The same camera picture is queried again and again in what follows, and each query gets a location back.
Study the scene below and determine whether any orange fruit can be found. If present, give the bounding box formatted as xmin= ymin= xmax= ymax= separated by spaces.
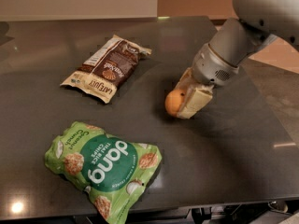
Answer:
xmin=164 ymin=89 xmax=186 ymax=117

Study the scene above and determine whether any brown chip bag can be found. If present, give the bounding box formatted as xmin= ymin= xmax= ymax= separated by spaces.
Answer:
xmin=61 ymin=35 xmax=151 ymax=104

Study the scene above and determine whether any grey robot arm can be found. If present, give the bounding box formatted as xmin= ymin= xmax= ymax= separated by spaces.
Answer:
xmin=165 ymin=0 xmax=299 ymax=119

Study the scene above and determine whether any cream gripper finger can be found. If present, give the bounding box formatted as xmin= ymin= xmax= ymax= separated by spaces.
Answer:
xmin=177 ymin=84 xmax=214 ymax=119
xmin=175 ymin=67 xmax=197 ymax=91

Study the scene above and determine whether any green rice chip bag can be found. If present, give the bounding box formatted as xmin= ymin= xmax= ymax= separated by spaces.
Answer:
xmin=45 ymin=121 xmax=162 ymax=224

